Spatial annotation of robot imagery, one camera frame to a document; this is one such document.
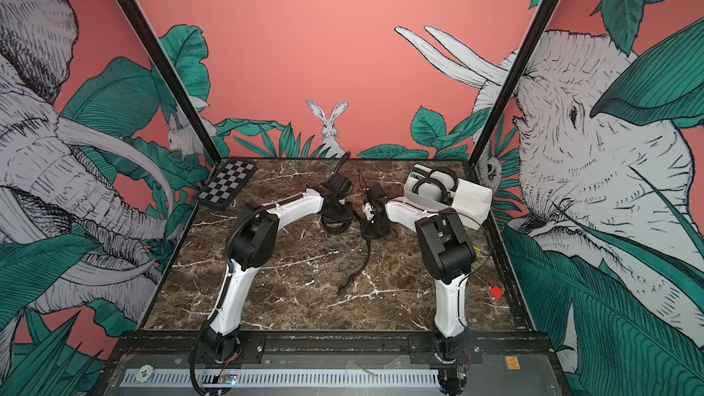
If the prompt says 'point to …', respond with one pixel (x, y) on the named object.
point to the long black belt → (354, 277)
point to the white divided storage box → (468, 201)
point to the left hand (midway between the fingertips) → (352, 214)
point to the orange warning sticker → (512, 362)
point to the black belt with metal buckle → (448, 170)
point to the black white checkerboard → (227, 181)
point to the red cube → (497, 292)
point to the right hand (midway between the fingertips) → (364, 233)
